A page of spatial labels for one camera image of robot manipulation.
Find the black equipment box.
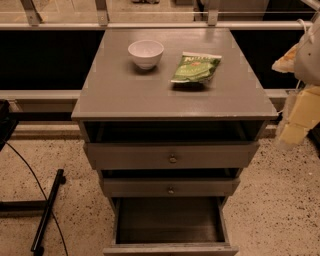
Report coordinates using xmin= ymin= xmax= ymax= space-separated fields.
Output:
xmin=0 ymin=100 xmax=18 ymax=151

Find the grey bottom drawer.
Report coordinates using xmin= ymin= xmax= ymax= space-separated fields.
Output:
xmin=103 ymin=197 xmax=238 ymax=256

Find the black metal stand base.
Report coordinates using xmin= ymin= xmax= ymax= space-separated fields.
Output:
xmin=0 ymin=169 xmax=66 ymax=256

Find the grey drawer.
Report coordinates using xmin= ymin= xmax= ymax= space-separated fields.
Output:
xmin=84 ymin=142 xmax=259 ymax=170
xmin=103 ymin=197 xmax=238 ymax=256
xmin=102 ymin=178 xmax=240 ymax=198

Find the white hanging cable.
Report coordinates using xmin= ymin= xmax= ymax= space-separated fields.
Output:
xmin=296 ymin=18 xmax=309 ymax=34

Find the white ceramic bowl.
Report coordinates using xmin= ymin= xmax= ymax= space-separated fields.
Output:
xmin=128 ymin=40 xmax=164 ymax=70

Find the green chip bag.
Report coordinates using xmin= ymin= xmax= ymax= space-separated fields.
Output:
xmin=171 ymin=52 xmax=222 ymax=83

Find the grey top drawer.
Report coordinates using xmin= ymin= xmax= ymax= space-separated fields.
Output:
xmin=84 ymin=142 xmax=259 ymax=170

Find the grey middle drawer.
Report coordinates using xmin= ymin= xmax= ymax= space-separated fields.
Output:
xmin=102 ymin=178 xmax=240 ymax=198

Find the metal railing frame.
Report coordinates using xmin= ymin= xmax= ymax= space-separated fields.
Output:
xmin=0 ymin=0 xmax=320 ymax=30

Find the black floor cable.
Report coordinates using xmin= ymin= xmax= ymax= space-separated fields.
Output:
xmin=4 ymin=141 xmax=69 ymax=256

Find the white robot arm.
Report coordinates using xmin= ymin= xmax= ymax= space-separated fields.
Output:
xmin=272 ymin=19 xmax=320 ymax=148

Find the grey wooden drawer cabinet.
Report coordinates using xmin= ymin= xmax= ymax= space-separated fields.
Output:
xmin=70 ymin=27 xmax=279 ymax=256

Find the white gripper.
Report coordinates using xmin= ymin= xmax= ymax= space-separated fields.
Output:
xmin=272 ymin=44 xmax=320 ymax=146

